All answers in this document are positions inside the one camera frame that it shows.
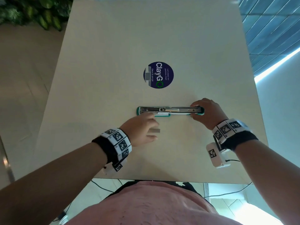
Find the black marker wristband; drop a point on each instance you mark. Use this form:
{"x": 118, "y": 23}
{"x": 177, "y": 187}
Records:
{"x": 114, "y": 142}
{"x": 232, "y": 133}

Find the person's right thumb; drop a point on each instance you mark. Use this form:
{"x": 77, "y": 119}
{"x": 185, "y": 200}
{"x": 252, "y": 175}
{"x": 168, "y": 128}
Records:
{"x": 196, "y": 116}

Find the person's right forearm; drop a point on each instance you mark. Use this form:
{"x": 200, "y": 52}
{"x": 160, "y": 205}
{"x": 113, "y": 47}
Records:
{"x": 269, "y": 180}

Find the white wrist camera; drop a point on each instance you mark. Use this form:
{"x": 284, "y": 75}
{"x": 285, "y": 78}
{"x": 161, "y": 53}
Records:
{"x": 216, "y": 155}

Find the person's left forearm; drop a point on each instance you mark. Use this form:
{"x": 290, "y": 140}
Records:
{"x": 54, "y": 185}

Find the person's right hand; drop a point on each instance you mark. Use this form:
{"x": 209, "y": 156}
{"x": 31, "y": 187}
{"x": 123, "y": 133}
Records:
{"x": 212, "y": 114}

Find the grey staple strip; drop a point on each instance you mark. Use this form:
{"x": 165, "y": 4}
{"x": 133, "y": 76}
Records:
{"x": 155, "y": 130}

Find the teal long-arm stapler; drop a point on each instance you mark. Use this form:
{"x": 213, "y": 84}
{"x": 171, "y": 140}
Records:
{"x": 168, "y": 110}

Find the pink shirt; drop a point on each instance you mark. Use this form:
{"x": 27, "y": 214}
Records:
{"x": 152, "y": 206}

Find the green leafy plant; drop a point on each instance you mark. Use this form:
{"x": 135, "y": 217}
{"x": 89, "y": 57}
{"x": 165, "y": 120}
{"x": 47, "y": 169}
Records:
{"x": 35, "y": 11}

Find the person's left hand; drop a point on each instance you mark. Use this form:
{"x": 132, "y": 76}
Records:
{"x": 137, "y": 131}

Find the round dark blue sticker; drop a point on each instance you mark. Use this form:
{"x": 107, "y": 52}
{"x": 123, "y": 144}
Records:
{"x": 161, "y": 76}

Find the person's left thumb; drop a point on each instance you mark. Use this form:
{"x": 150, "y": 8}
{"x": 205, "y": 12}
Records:
{"x": 151, "y": 138}

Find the white light strip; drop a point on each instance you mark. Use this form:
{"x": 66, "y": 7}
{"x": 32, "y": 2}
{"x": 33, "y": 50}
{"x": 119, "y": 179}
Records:
{"x": 276, "y": 65}

